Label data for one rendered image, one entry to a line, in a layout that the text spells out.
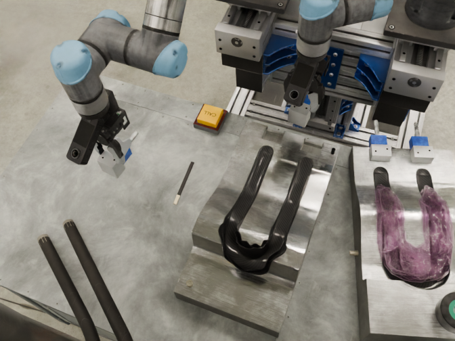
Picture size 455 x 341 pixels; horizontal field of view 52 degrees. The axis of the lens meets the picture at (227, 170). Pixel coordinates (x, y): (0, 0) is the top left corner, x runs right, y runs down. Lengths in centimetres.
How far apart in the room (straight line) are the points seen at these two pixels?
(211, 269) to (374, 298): 37
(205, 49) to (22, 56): 105
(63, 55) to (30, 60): 201
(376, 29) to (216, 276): 84
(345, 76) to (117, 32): 81
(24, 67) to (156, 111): 158
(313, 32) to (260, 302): 61
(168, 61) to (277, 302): 58
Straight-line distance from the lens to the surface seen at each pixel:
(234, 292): 112
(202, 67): 265
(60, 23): 311
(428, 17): 137
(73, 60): 94
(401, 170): 131
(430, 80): 134
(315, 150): 129
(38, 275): 132
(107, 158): 121
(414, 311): 112
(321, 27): 103
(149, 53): 95
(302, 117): 125
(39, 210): 139
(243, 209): 115
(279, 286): 113
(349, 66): 154
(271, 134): 131
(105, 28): 101
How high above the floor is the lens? 194
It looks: 60 degrees down
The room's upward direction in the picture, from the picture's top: 6 degrees counter-clockwise
